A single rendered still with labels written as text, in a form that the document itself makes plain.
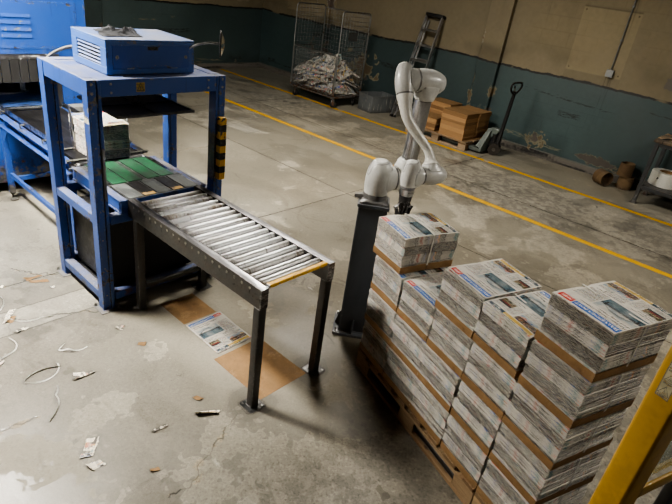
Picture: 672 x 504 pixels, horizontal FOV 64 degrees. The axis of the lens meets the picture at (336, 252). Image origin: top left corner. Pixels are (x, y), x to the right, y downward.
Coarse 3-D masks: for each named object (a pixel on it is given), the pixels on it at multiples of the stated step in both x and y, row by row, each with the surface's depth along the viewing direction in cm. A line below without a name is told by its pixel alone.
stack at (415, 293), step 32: (384, 288) 312; (416, 288) 286; (384, 320) 315; (416, 320) 287; (448, 320) 264; (384, 352) 320; (416, 352) 289; (448, 352) 266; (480, 352) 245; (384, 384) 323; (416, 384) 293; (448, 384) 267; (480, 384) 248; (512, 384) 230; (448, 416) 272; (480, 416) 250; (448, 448) 275; (448, 480) 277
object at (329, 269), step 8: (208, 192) 372; (224, 200) 363; (232, 208) 354; (240, 208) 355; (248, 216) 346; (256, 224) 341; (264, 224) 338; (280, 232) 331; (288, 240) 323; (296, 240) 324; (304, 248) 316; (320, 256) 310; (328, 264) 304; (312, 272) 315; (320, 272) 311; (328, 272) 306; (328, 280) 309
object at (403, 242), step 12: (384, 216) 308; (396, 216) 310; (384, 228) 303; (396, 228) 296; (408, 228) 297; (384, 240) 306; (396, 240) 294; (408, 240) 287; (420, 240) 291; (384, 252) 307; (396, 252) 297; (408, 252) 292; (420, 252) 296; (408, 264) 296
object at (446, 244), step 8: (416, 216) 315; (424, 216) 316; (432, 216) 317; (432, 224) 307; (440, 224) 309; (448, 224) 311; (440, 232) 299; (448, 232) 300; (456, 232) 303; (440, 240) 299; (448, 240) 302; (456, 240) 305; (440, 248) 302; (448, 248) 305; (432, 256) 303; (440, 256) 306; (448, 256) 309
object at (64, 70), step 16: (48, 64) 326; (64, 64) 326; (80, 64) 334; (64, 80) 316; (80, 80) 302; (112, 80) 307; (128, 80) 314; (144, 80) 322; (160, 80) 329; (176, 80) 337; (192, 80) 345; (208, 80) 353; (112, 96) 311
